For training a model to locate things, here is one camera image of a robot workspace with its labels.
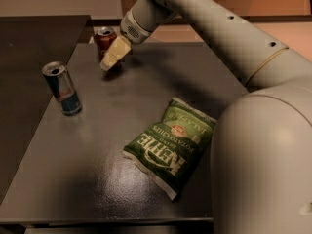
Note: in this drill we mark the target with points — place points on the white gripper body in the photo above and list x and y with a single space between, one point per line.
134 29

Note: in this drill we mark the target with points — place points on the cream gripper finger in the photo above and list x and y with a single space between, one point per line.
116 51

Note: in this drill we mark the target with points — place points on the red coke can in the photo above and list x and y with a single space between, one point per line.
103 38

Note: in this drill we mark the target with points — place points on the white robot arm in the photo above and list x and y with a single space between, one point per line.
261 155

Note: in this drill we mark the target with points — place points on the blue silver energy drink can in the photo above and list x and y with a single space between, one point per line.
62 87

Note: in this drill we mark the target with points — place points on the green kettle chips bag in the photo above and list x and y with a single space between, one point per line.
168 150

